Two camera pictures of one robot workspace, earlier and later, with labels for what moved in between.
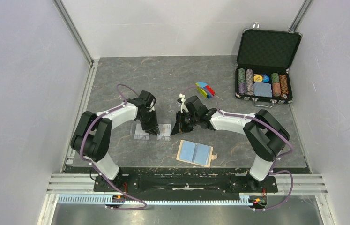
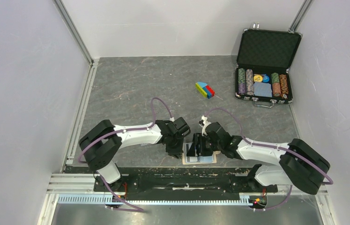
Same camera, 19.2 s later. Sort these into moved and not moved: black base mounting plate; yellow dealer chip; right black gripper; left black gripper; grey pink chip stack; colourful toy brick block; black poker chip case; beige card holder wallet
Moved: right black gripper; left black gripper
Not moved: black base mounting plate; beige card holder wallet; colourful toy brick block; yellow dealer chip; black poker chip case; grey pink chip stack
